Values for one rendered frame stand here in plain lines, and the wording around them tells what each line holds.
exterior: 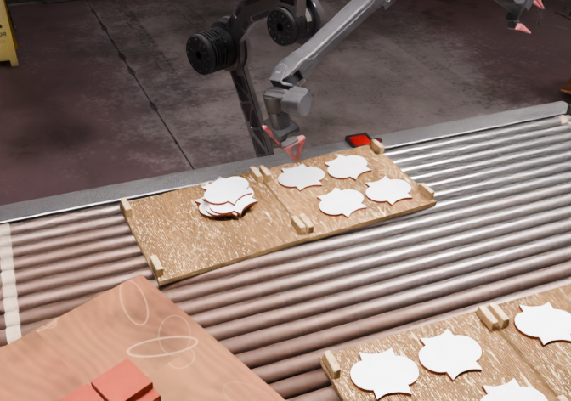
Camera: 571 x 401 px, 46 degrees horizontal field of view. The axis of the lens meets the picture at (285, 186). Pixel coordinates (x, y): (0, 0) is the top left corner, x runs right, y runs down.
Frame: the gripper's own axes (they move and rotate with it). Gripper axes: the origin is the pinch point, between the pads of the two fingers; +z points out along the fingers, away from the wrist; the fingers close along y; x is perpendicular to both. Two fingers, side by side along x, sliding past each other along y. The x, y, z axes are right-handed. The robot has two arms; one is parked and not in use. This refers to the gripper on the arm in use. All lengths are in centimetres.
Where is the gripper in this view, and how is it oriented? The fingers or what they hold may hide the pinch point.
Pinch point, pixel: (287, 149)
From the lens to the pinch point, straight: 193.7
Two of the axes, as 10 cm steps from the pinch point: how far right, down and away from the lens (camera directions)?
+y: 4.7, 5.0, -7.3
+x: 8.6, -4.5, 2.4
